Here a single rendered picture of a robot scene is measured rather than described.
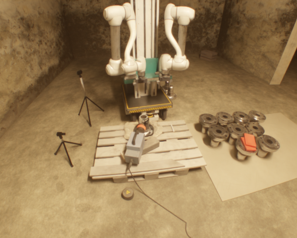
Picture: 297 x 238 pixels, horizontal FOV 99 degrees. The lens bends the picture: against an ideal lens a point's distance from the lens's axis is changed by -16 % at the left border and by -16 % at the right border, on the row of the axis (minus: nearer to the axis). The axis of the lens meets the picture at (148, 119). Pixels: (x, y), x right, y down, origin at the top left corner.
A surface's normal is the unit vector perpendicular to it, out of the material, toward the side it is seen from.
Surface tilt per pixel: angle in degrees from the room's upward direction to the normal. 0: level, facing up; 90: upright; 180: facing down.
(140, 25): 90
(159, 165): 0
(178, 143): 0
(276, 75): 90
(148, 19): 90
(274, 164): 0
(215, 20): 90
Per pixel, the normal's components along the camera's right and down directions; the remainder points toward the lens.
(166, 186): 0.00, -0.79
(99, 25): 0.14, 0.59
